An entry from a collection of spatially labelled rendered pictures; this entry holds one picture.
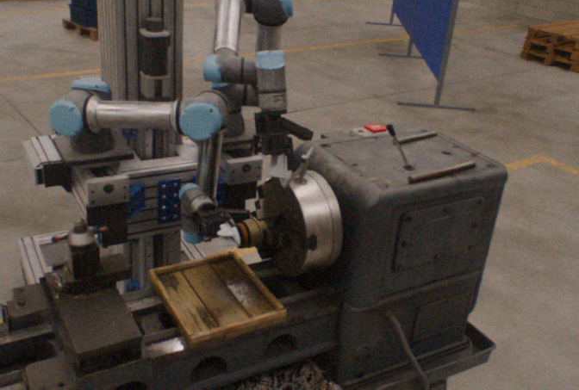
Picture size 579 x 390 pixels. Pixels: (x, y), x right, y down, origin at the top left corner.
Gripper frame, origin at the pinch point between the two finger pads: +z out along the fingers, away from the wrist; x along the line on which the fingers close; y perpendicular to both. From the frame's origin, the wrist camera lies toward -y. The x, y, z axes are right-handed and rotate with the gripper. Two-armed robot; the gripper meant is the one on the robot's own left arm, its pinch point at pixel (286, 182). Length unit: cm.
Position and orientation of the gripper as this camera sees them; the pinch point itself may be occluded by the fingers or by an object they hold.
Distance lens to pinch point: 175.2
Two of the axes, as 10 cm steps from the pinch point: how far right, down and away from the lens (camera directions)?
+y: -8.7, 1.4, -4.8
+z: 0.7, 9.8, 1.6
